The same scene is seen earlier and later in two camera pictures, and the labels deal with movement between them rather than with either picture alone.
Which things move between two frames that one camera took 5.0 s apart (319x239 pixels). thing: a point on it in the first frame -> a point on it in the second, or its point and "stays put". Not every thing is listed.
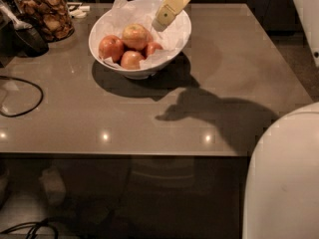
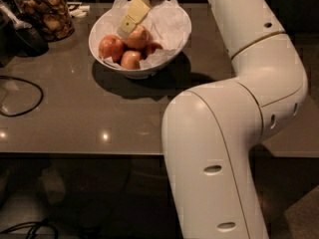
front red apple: [131, 60] stays put
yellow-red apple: [136, 37] stays put
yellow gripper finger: [174, 0] -> [138, 9]
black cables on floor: [35, 225] stays put
